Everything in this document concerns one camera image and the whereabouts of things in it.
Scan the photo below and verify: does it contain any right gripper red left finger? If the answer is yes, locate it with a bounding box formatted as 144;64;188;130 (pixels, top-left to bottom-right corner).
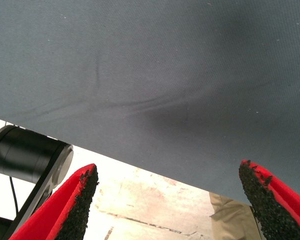
8;163;100;240

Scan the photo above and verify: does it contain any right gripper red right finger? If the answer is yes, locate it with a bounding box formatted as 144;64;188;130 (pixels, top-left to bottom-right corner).
238;159;300;240

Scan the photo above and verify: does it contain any person's beige trouser leg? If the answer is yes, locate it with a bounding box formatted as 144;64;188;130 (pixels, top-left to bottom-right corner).
209;191;266;240

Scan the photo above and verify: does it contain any dark grey table cloth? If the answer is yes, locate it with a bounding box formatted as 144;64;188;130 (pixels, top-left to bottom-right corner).
0;0;300;208

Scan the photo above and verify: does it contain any thin black floor cable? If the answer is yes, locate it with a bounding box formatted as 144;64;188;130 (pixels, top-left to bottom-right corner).
9;176;20;218

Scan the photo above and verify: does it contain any black frame with cylinder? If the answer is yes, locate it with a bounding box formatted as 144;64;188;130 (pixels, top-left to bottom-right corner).
0;124;75;240

